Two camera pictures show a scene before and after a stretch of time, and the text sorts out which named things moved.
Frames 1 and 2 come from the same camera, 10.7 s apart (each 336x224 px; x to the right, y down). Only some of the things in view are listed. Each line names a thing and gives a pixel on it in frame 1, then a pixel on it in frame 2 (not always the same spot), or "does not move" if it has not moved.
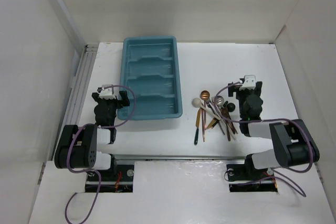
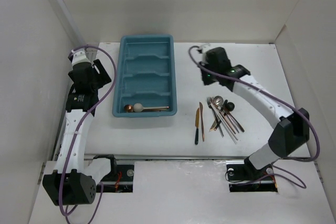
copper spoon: [205, 95] → [130, 108]
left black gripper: [124, 103] → [102, 77]
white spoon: [197, 103] → [138, 107]
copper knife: [203, 120] does not move
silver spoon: [219, 100] does not move
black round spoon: [224, 112] → [212, 100]
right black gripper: [259, 86] → [205, 81]
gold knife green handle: [197, 125] does not move
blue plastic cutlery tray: [150, 68] does not move
